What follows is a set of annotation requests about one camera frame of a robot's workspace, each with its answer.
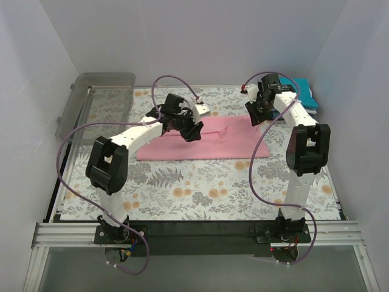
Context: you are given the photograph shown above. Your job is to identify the teal folded t shirt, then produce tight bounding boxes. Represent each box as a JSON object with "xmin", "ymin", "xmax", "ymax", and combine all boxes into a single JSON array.
[{"xmin": 292, "ymin": 77, "xmax": 319, "ymax": 110}]

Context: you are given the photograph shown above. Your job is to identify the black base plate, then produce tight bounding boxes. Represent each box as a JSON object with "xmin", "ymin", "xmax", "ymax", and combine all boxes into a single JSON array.
[{"xmin": 94, "ymin": 220, "xmax": 313, "ymax": 257}]

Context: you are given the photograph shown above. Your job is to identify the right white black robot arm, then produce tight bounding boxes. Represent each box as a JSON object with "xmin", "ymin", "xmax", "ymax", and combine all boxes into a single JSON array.
[{"xmin": 241, "ymin": 72, "xmax": 331, "ymax": 243}]

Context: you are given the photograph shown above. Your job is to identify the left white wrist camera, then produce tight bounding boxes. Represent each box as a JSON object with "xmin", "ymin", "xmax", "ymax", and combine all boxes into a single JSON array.
[{"xmin": 191, "ymin": 103, "xmax": 210, "ymax": 123}]

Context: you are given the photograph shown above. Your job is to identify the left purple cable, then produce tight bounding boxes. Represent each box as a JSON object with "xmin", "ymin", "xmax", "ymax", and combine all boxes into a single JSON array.
[{"xmin": 57, "ymin": 74, "xmax": 203, "ymax": 276}]

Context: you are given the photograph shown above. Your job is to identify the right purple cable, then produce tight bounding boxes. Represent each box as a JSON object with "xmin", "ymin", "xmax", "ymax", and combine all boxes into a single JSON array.
[{"xmin": 241, "ymin": 71, "xmax": 317, "ymax": 267}]

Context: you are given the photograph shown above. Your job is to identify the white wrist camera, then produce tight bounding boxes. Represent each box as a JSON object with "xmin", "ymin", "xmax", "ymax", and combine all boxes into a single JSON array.
[
  {"xmin": 191, "ymin": 103, "xmax": 210, "ymax": 123},
  {"xmin": 240, "ymin": 85, "xmax": 259, "ymax": 103}
]

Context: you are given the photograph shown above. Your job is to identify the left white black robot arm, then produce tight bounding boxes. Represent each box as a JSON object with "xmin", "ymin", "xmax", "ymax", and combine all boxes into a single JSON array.
[{"xmin": 86, "ymin": 94, "xmax": 210, "ymax": 243}]

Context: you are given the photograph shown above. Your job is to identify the clear plastic bin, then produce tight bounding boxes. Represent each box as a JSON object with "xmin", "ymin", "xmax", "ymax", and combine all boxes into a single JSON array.
[{"xmin": 55, "ymin": 72, "xmax": 136, "ymax": 141}]

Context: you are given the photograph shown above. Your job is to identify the aluminium frame rail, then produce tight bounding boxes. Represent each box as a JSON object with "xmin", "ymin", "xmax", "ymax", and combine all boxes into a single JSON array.
[{"xmin": 24, "ymin": 220, "xmax": 379, "ymax": 291}]

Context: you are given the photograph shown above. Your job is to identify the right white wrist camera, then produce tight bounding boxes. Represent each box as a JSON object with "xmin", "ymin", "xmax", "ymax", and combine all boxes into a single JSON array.
[{"xmin": 240, "ymin": 85, "xmax": 259, "ymax": 103}]

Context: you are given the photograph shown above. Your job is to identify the purple cable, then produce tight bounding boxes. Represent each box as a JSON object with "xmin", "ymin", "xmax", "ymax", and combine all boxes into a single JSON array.
[
  {"xmin": 241, "ymin": 71, "xmax": 317, "ymax": 267},
  {"xmin": 57, "ymin": 74, "xmax": 203, "ymax": 276}
]

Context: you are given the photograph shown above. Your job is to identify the pink t shirt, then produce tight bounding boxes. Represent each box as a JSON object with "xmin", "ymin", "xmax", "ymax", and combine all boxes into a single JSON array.
[{"xmin": 136, "ymin": 116, "xmax": 261, "ymax": 161}]

